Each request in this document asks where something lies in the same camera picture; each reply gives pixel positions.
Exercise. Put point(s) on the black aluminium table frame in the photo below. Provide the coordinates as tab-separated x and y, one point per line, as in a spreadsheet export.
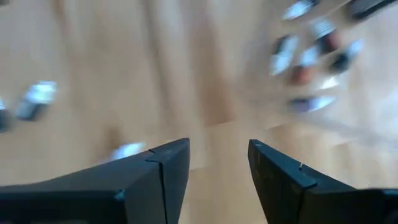
370	6

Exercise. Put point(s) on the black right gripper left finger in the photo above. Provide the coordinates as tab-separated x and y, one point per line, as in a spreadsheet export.
109	193

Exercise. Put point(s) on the clear plastic container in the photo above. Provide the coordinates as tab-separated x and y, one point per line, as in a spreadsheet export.
357	118

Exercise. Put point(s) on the large dark food coloring bottle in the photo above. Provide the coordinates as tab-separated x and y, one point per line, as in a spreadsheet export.
345	57

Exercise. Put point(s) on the large dark red coloring bottle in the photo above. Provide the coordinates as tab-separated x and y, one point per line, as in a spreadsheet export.
326	35

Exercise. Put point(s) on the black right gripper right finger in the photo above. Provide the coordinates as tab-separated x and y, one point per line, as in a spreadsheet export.
304	202

